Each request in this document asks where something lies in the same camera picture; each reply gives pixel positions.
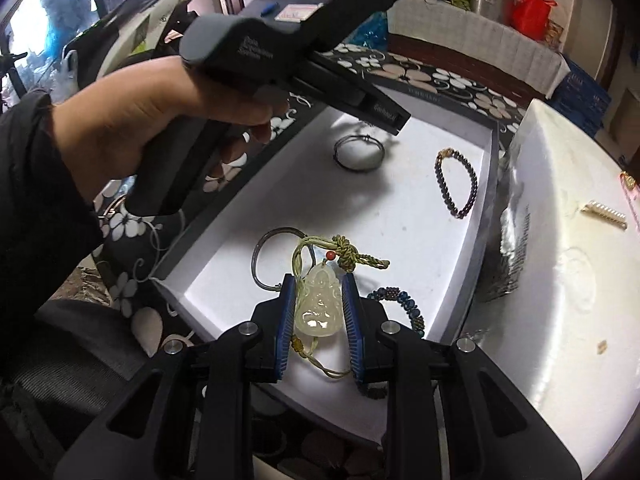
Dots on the silver bangle lower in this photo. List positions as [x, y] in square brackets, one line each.
[270, 258]

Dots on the red bag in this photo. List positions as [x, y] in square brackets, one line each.
[530, 17]

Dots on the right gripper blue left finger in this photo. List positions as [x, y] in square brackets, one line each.
[284, 330]

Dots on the blue plastic bag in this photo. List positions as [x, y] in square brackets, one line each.
[372, 33]

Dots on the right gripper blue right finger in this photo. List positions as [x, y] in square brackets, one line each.
[351, 310]

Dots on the gold pearl hair clip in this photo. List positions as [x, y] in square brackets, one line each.
[605, 213]

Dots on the person's left hand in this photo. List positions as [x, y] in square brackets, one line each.
[100, 132]

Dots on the black white scooter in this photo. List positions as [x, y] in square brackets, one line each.
[136, 31]

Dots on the white jewelry tray box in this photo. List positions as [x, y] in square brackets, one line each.
[425, 211]

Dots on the blue plastic crate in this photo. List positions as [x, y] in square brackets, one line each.
[580, 99]

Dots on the floral black table cover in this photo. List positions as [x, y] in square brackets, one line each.
[108, 281]

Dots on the lace covered tv cabinet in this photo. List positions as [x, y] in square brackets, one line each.
[484, 40]

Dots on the black sleeve left forearm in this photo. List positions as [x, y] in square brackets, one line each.
[51, 386]

